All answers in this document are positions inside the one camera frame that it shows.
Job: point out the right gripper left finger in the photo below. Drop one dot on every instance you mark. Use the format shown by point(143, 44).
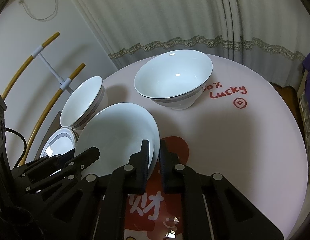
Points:
point(137, 178)

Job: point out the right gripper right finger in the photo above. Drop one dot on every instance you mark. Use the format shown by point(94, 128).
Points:
point(176, 177)

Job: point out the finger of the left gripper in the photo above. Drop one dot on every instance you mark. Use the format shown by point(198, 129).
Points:
point(77, 159)
point(27, 175)

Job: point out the brown wooden armchair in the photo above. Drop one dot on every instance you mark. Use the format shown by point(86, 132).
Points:
point(298, 104)

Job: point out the beige pleated curtain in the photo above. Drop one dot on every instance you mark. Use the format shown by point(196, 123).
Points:
point(271, 37)

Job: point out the white porcelain bowl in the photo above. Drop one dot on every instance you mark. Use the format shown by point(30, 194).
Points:
point(175, 79)
point(118, 131)
point(84, 103)

